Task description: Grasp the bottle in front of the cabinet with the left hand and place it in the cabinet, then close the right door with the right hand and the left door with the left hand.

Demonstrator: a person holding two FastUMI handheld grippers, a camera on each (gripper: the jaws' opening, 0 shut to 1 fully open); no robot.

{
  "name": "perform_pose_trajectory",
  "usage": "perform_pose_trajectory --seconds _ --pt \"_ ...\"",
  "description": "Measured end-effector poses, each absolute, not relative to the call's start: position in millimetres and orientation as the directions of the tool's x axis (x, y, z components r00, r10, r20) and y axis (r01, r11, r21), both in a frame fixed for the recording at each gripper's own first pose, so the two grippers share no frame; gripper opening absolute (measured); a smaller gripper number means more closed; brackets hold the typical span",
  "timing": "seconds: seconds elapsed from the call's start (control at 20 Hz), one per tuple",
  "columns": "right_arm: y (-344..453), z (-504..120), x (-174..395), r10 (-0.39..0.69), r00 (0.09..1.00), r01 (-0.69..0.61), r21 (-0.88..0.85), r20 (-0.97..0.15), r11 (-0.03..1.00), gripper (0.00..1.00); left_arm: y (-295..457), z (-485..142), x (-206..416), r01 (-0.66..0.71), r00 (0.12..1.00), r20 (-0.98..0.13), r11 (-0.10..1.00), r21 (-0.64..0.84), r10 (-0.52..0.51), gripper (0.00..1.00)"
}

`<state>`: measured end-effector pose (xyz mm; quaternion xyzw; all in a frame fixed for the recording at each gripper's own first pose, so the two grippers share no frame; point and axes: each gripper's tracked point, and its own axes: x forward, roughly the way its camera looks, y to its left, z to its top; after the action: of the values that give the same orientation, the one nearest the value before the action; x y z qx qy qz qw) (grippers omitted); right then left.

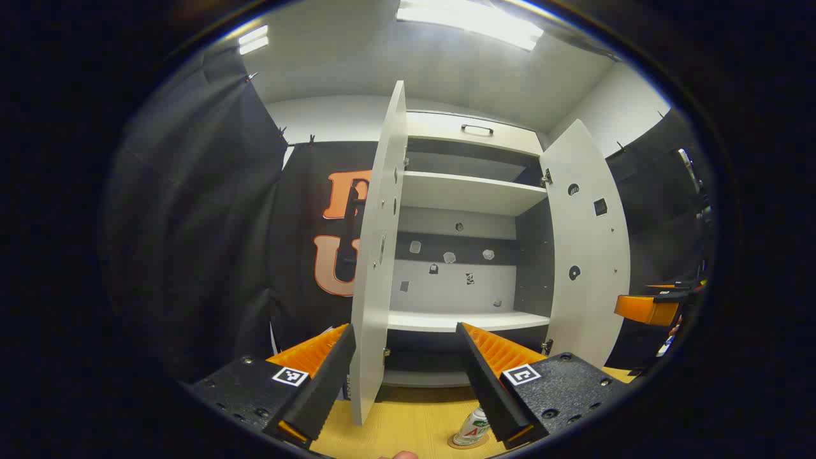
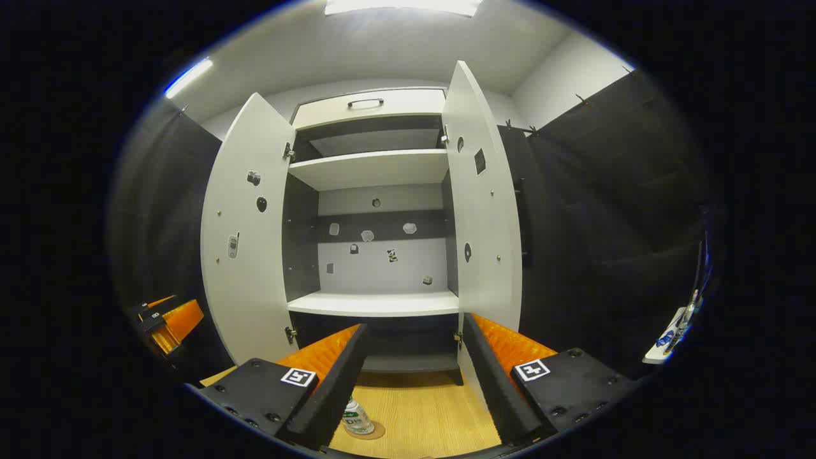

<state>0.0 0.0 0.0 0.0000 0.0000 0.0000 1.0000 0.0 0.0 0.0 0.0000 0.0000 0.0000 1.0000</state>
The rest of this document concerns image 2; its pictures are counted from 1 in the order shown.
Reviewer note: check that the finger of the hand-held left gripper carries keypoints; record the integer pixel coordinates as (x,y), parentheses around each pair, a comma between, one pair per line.
(185,319)

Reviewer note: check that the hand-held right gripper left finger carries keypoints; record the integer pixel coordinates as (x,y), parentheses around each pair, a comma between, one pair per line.
(322,395)

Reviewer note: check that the white cabinet shelf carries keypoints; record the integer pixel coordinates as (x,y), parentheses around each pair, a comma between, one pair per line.
(370,169)
(376,304)

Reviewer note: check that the white cabinet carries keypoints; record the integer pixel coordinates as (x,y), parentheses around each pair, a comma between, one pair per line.
(382,268)

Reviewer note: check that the large ceiling light panel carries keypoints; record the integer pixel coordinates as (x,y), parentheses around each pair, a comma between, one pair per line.
(401,5)

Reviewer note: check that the white cabinet door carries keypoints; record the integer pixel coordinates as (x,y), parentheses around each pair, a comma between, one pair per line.
(484,223)
(248,287)

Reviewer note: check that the black backdrop cloth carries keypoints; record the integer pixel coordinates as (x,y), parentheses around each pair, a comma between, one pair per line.
(605,223)

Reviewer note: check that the round brown coaster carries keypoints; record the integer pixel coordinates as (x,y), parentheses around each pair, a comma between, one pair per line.
(380,431)

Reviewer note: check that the white green drink bottle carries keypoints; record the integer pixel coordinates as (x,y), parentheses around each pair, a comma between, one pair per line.
(357,417)

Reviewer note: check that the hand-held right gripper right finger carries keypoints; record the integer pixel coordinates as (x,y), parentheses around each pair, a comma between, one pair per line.
(503,395)

